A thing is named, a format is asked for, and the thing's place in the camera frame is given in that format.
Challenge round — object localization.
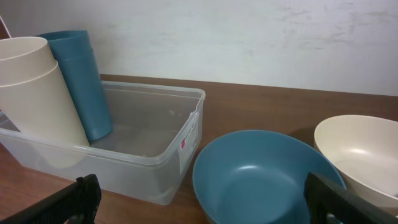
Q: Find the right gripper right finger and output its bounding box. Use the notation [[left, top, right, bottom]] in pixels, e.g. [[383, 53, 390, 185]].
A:
[[304, 172, 397, 224]]

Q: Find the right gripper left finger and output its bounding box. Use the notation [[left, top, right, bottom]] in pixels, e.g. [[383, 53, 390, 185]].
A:
[[1, 174, 101, 224]]

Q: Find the cream bowl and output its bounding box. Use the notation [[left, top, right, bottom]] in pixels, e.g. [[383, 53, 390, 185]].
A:
[[314, 114, 397, 217]]

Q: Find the blue bowl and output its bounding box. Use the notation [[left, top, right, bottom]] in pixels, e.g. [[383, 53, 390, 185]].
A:
[[192, 130, 345, 224]]

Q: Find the cream cup back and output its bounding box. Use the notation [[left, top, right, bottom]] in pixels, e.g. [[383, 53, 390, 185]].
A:
[[0, 62, 91, 170]]

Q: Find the cream cup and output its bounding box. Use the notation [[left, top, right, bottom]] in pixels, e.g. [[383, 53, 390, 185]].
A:
[[1, 37, 56, 86], [0, 62, 91, 170]]

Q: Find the blue cup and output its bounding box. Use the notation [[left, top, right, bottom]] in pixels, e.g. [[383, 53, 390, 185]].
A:
[[59, 50, 113, 141], [37, 30, 92, 60]]

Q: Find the clear plastic storage container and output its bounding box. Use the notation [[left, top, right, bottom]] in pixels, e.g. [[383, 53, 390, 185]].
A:
[[1, 81, 205, 205]]

